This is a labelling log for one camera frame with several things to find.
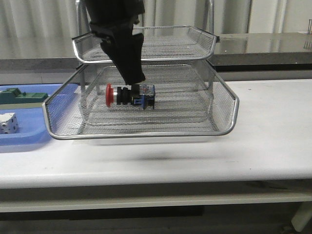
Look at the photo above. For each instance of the silver mesh bottom tray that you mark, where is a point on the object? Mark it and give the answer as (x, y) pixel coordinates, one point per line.
(187, 103)

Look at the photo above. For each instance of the silver mesh tray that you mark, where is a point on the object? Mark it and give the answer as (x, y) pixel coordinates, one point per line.
(64, 120)
(161, 43)
(187, 103)

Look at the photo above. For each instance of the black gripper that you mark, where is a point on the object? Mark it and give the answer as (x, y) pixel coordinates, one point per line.
(127, 58)

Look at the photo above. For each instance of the silver mesh top tray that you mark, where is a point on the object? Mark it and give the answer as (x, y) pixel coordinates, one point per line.
(161, 43)

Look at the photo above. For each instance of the red emergency stop button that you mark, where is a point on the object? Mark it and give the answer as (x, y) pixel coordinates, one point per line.
(142, 95)

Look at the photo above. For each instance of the dark stone counter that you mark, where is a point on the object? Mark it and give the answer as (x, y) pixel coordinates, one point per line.
(234, 52)

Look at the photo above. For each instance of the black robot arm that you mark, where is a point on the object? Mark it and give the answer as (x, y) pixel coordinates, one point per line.
(113, 10)

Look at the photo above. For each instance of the green terminal block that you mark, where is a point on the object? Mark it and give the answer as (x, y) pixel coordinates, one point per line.
(15, 96)

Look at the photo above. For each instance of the white grey cube block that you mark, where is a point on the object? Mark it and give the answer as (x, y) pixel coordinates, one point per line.
(8, 123)

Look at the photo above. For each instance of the blue plastic tray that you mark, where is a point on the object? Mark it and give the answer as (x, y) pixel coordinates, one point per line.
(32, 128)

